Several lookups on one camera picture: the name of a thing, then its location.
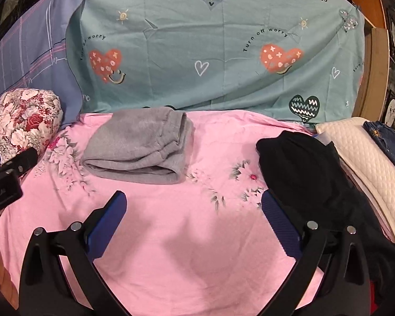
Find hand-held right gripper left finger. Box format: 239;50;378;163
18;190;128;316

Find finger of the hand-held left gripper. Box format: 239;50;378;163
0;147;39;176

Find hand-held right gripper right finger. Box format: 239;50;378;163
261;189;372;316

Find black pants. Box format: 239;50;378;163
256;131;395;307

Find grey sweat pants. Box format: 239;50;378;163
82;106;195;185

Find red floral quilt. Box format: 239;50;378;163
0;88;64;231

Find pink floral bedsheet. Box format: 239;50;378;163
0;110;349;316

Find blue plaid pillow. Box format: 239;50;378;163
0;0;86;130

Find white quilted blanket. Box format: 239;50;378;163
315;117;395;245

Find blue jeans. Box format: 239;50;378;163
363;120;395;180

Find teal heart print sheet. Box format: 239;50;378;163
65;0;366;126

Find black ornate framed clock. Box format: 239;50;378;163
383;89;395;126
386;7;395;64

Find wooden headboard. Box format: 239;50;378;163
342;0;393;120

